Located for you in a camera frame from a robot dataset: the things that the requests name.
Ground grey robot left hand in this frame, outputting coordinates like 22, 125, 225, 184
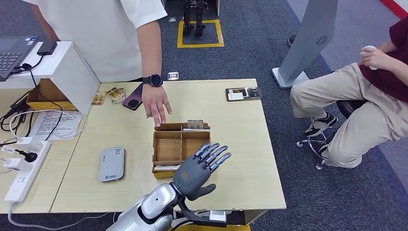
172, 142, 232, 202

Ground person's left hand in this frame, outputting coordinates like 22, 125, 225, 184
360, 48, 396, 71
141, 83, 173, 128

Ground white handheld device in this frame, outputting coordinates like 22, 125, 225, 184
359, 45, 378, 71

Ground dark purple smartphone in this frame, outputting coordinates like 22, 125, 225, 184
122, 82, 144, 111

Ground cardboard organiser box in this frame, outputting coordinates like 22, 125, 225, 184
152, 122, 212, 180

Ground grey card reader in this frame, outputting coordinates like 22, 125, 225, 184
98, 146, 127, 183

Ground person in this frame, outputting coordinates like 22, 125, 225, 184
20, 0, 173, 128
290, 16, 408, 169

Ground black wrist watch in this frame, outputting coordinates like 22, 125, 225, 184
142, 74, 164, 88

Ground black stool chrome base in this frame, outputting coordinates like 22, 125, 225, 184
295, 100, 367, 171

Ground desk leg panel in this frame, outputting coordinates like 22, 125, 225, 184
243, 209, 268, 225

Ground grey kiosk stand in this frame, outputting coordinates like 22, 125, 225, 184
271, 0, 339, 90

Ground white box stand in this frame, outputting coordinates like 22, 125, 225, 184
0, 40, 101, 116

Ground black humanoid robot legs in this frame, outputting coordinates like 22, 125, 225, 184
182, 0, 207, 39

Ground open yellow cardboard box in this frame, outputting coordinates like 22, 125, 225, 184
27, 78, 79, 111

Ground printed paper sheet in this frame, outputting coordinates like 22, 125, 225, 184
29, 110, 84, 141

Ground black flat adapter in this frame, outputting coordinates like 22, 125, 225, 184
36, 40, 58, 56

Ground white charger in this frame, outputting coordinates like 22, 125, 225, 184
16, 136, 45, 152

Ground black plug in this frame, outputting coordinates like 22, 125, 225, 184
16, 148, 39, 163

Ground black power brick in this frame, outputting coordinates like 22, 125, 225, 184
9, 91, 32, 111

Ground dark laptop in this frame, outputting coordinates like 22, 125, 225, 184
0, 36, 39, 82

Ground white plug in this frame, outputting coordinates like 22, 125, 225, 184
3, 157, 35, 173

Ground white power strip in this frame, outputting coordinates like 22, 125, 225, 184
4, 140, 52, 205

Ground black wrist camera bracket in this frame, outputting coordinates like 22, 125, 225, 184
172, 197, 228, 229

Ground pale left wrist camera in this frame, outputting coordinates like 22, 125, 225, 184
208, 210, 228, 223

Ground white looped cable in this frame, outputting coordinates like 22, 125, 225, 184
9, 109, 88, 139

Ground black cable bundle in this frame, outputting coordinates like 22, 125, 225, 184
0, 108, 33, 141

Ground white power strip cable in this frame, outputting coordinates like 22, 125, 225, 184
8, 203, 111, 231

